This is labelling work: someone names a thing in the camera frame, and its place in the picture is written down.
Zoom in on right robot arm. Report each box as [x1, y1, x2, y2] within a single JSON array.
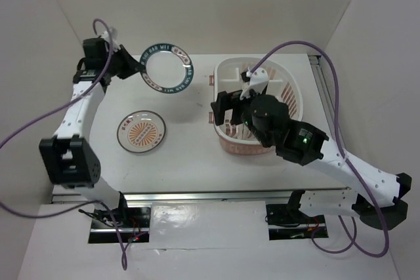
[[211, 91, 412, 230]]

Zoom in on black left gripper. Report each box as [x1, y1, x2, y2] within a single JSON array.
[[102, 45, 144, 80]]

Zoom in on plate with orange sunburst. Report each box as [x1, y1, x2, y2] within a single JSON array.
[[116, 110, 167, 154]]

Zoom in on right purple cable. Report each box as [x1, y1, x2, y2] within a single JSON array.
[[251, 41, 391, 258]]

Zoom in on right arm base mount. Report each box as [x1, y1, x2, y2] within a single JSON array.
[[265, 204, 329, 241]]

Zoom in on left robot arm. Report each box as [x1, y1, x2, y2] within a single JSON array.
[[39, 35, 140, 227]]

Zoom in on aluminium rail right side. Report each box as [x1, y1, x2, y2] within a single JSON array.
[[308, 55, 337, 140]]

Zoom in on aluminium rail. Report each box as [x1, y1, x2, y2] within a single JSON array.
[[308, 55, 337, 140], [51, 187, 354, 204]]

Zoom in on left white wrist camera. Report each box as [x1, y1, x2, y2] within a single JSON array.
[[100, 27, 118, 47]]

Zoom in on white and pink dish rack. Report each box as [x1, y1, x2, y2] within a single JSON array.
[[210, 57, 303, 155]]

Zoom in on aluminium rail front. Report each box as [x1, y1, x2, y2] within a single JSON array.
[[51, 187, 354, 204]]

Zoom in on green rimmed white plate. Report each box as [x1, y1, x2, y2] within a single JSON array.
[[139, 43, 194, 94]]

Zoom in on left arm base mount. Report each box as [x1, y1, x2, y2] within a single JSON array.
[[85, 207, 151, 244]]

